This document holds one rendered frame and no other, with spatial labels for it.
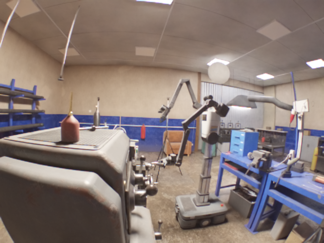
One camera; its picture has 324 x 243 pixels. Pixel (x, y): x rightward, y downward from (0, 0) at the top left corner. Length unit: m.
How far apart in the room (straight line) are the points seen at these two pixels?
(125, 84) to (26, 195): 5.59
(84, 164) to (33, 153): 0.18
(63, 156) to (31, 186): 0.12
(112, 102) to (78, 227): 5.52
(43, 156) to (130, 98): 5.36
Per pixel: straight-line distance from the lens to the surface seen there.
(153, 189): 0.44
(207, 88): 6.52
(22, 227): 0.56
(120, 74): 5.93
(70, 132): 0.47
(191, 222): 2.00
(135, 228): 0.86
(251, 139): 2.52
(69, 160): 0.42
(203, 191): 2.02
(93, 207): 0.33
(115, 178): 0.40
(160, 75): 5.95
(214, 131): 1.77
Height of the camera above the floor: 1.43
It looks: 2 degrees down
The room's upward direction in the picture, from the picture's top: 3 degrees clockwise
